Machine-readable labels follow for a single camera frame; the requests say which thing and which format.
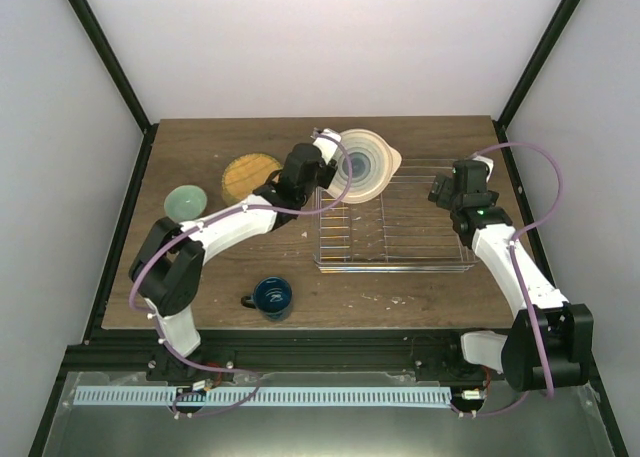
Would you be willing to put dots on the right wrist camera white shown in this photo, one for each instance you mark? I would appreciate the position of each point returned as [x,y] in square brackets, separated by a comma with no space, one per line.
[489,164]

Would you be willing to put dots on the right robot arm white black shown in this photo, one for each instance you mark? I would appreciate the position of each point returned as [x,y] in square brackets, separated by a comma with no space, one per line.
[549,343]

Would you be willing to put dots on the dark blue mug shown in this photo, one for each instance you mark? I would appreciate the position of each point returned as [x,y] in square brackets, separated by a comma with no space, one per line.
[272,298]

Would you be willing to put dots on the wire dish rack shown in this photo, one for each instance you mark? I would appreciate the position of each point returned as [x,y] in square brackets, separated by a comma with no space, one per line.
[398,231]

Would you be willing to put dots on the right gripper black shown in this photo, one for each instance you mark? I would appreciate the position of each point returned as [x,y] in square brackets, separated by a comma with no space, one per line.
[441,187]

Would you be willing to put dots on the woven bamboo mat round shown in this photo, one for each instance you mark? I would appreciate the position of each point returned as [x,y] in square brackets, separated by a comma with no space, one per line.
[246,173]

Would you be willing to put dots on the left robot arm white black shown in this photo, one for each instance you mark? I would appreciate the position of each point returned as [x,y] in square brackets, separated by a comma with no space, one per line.
[166,272]

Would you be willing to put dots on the black aluminium frame base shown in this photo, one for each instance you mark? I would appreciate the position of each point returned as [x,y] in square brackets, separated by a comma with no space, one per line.
[433,354]

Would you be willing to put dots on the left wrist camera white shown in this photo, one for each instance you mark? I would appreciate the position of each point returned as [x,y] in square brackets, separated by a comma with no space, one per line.
[327,141]

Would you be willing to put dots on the mint green small bowl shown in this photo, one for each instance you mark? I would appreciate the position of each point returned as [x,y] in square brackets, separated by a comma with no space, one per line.
[185,203]

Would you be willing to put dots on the light blue slotted cable duct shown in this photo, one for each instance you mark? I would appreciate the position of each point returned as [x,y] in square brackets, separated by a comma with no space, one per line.
[403,397]

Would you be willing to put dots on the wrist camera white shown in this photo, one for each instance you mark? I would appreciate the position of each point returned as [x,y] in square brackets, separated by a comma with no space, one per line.
[327,141]
[489,164]

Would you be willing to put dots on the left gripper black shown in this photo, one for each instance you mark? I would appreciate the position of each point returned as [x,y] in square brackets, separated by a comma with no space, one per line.
[329,175]

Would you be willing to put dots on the white plate blue spiral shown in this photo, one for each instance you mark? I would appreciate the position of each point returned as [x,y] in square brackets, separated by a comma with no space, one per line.
[374,162]

